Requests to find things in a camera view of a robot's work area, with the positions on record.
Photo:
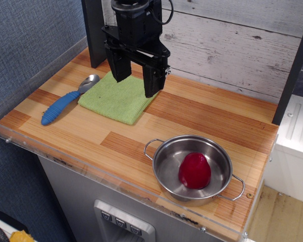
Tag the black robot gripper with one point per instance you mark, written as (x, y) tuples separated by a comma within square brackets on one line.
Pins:
[(136, 38)]

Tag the green cloth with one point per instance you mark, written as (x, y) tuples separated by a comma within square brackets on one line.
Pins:
[(122, 101)]

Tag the blue handled metal spoon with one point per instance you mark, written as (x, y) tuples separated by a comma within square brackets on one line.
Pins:
[(59, 105)]

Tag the silver metal pot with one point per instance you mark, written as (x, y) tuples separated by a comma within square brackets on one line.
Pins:
[(168, 157)]

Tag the red plastic pepper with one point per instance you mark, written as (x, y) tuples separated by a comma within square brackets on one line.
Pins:
[(194, 171)]

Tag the grey toy fridge cabinet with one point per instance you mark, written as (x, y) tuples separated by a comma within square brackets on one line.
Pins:
[(77, 193)]

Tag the clear acrylic table guard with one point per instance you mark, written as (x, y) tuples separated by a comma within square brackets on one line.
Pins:
[(111, 158)]

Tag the silver dispenser button panel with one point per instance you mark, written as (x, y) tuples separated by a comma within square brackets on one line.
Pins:
[(117, 225)]

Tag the white grooved side unit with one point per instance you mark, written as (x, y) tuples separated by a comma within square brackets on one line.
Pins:
[(284, 170)]

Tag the black and yellow object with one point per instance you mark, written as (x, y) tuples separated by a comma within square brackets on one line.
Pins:
[(15, 236)]

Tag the black left vertical post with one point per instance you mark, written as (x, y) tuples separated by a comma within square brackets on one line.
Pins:
[(94, 21)]

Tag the black vertical post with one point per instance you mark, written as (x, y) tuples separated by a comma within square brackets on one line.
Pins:
[(94, 21), (289, 85)]

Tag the black right vertical post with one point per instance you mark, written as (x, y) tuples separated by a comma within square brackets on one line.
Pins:
[(289, 85)]

